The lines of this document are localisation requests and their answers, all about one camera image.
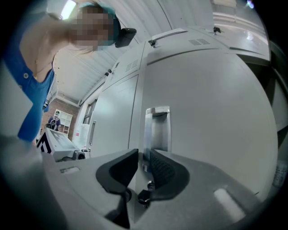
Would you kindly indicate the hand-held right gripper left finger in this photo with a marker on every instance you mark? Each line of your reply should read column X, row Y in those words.
column 90, row 179

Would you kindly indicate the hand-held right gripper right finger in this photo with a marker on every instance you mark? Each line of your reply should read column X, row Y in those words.
column 191, row 202

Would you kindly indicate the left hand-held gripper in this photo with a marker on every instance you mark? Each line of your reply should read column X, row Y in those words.
column 60, row 143

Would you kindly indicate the black head-worn camera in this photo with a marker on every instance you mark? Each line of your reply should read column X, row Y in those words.
column 126, row 37

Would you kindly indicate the person's head and neck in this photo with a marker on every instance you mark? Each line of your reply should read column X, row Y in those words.
column 45, row 40

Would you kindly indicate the long ceiling light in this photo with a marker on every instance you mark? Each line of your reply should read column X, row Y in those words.
column 68, row 9

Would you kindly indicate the blue button shirt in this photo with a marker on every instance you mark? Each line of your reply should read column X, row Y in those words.
column 33, row 101

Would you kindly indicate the dark framed window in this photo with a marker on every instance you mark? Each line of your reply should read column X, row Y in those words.
column 90, row 112

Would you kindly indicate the white cube shelf unit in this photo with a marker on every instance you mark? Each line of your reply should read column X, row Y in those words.
column 67, row 122

